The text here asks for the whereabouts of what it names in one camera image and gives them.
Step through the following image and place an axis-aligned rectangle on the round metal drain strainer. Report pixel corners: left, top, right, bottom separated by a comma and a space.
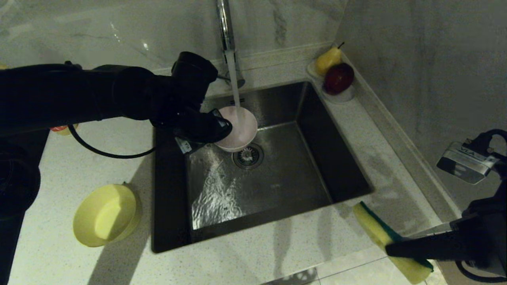
233, 144, 264, 170

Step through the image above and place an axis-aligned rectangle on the clear running water stream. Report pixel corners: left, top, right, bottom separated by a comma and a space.
226, 51, 244, 119

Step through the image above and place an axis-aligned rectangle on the black induction cooktop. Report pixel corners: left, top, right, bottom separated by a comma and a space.
0, 129, 50, 285

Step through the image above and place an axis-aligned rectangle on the pink plastic bowl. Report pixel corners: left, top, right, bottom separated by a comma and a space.
214, 106, 258, 153

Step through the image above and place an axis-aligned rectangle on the stainless steel sink basin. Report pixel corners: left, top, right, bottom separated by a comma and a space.
151, 81, 374, 254

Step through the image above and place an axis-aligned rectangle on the orange label dish soap bottle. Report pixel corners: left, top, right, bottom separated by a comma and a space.
50, 124, 79, 136

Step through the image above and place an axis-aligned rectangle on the chrome faucet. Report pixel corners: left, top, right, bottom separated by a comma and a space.
213, 0, 246, 89

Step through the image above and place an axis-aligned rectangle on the yellow pear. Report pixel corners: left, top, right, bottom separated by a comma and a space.
315, 43, 344, 78

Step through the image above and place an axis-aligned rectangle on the green and yellow sponge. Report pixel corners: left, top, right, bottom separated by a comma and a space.
353, 201, 435, 285

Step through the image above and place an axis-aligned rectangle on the dark red apple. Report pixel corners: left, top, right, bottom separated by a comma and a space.
324, 63, 355, 96

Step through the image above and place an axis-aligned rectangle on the small white dish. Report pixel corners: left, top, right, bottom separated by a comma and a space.
306, 61, 356, 104

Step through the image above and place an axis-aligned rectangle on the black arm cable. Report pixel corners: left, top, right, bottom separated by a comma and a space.
67, 125, 156, 160
454, 129, 507, 284

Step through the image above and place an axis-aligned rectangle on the yellow plastic bowl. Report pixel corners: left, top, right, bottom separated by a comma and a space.
73, 184, 142, 248

